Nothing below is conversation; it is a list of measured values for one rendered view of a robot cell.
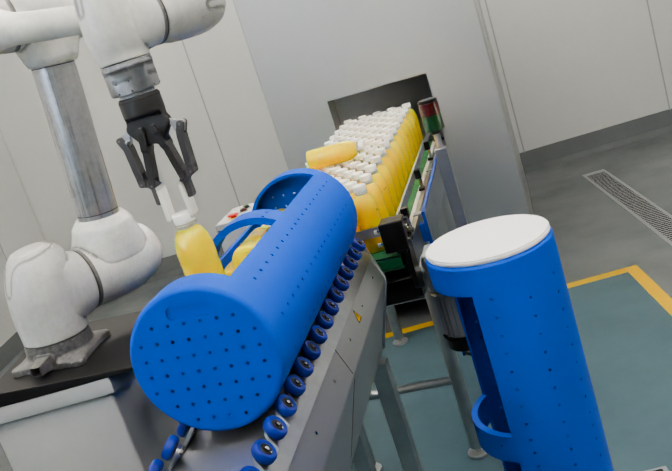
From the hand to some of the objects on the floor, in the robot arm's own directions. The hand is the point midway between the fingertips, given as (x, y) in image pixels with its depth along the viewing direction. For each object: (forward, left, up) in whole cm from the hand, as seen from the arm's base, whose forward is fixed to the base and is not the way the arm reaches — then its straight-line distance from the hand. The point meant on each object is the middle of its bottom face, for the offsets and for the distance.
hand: (177, 201), depth 146 cm
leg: (+8, +74, -137) cm, 156 cm away
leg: (+22, +73, -136) cm, 156 cm away
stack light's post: (+54, +116, -134) cm, 185 cm away
